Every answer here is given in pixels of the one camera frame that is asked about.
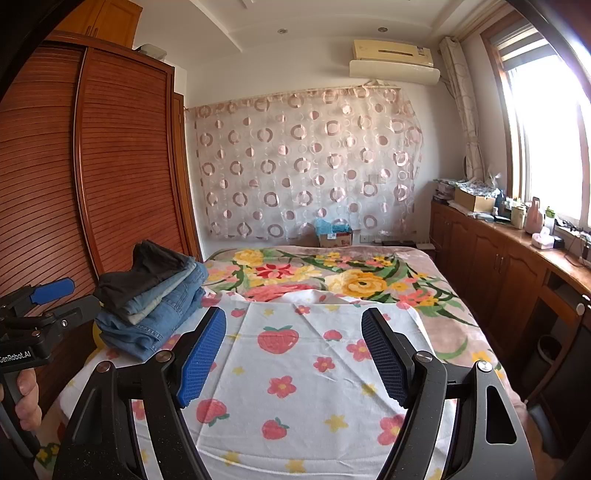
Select wall air conditioner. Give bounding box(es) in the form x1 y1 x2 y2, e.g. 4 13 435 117
348 39 440 85

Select floral blanket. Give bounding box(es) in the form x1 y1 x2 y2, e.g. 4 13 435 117
203 244 527 407

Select pink bottle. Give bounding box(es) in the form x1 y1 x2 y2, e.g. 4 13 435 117
525 197 544 232

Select wooden slatted wardrobe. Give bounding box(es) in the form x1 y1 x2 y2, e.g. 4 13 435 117
0 30 204 407

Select strawberry print sheet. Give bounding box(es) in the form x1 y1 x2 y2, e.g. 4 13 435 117
60 288 462 480

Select circle pattern wall curtain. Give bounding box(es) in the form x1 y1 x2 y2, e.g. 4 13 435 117
185 85 423 241

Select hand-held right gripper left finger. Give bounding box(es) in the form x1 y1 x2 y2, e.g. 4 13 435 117
53 305 228 480

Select wooden frame window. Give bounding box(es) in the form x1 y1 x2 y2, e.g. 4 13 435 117
480 9 591 222

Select dark waste bin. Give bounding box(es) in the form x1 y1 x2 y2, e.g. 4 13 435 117
538 335 561 365

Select black shorts pants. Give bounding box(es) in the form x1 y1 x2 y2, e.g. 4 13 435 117
93 240 197 312

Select long wooden cabinet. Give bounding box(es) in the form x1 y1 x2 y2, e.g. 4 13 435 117
429 198 591 462

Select person's left hand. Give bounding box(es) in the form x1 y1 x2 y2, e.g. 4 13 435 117
15 369 42 431

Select pale window curtain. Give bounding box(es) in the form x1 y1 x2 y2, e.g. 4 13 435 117
438 37 485 181

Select patterned cloth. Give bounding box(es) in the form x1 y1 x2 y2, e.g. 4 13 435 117
455 178 502 197

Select plain cardboard box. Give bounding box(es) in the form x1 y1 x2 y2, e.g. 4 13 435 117
455 187 497 213

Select yellow plush toy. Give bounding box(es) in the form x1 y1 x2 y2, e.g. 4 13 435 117
91 320 108 354

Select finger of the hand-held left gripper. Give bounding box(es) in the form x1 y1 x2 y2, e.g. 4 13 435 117
9 277 76 309
41 294 101 333

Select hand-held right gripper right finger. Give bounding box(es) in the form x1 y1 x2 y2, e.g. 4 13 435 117
361 307 536 480

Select folded blue denim jeans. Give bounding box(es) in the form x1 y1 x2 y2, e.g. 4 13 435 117
95 286 206 363

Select wooden overhead cabinet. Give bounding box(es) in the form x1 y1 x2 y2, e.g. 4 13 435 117
60 0 144 49

